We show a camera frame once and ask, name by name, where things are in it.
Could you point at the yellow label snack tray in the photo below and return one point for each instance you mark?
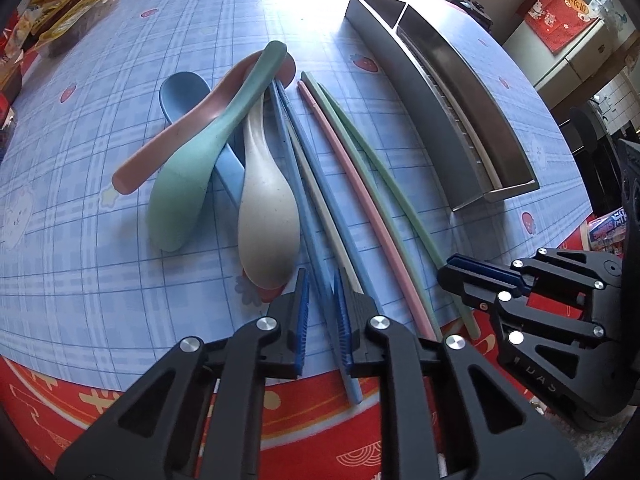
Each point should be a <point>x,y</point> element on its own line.
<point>85,10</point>

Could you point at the black chair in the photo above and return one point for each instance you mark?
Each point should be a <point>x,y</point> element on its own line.
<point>587,140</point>

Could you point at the clear glass cups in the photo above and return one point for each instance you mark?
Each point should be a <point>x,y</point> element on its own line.
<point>607,7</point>

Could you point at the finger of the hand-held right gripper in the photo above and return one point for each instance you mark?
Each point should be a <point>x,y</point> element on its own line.
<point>470,290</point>
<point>485,272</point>

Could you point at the white refrigerator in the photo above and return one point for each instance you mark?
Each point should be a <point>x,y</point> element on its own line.
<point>560,65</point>

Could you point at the green chopstick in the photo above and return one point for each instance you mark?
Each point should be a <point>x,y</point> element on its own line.
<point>395,187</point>
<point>384,212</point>

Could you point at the pink chopstick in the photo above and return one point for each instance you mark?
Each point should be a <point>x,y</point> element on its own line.
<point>372,220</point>

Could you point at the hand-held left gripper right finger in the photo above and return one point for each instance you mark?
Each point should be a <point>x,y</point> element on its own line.
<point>342,320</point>

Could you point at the blue plastic spoon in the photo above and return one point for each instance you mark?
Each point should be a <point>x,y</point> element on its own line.
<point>182,95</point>

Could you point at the green plastic spoon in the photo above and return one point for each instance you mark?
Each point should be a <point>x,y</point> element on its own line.
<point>190,195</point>

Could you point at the small black object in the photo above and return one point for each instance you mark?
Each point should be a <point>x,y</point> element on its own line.
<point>477,12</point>

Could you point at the beige plastic spoon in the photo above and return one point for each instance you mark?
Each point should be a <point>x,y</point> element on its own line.
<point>267,230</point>

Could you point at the colourful printed box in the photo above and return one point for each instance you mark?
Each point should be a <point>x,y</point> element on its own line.
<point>607,232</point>

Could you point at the red cloth decoration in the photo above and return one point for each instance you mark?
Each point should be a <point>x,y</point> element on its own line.
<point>555,15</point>

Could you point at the pink plastic spoon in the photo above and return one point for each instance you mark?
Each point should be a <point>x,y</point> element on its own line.
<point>200,115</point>

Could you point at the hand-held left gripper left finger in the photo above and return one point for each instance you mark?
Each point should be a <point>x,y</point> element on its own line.
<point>301,320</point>

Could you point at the steel utensil box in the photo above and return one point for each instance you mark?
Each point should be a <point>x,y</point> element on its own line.
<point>430,125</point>

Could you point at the blue chopstick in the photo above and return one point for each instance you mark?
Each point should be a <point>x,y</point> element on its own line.
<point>322,300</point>
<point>312,160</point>

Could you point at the beige chopstick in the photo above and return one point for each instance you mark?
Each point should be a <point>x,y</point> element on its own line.
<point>327,220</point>

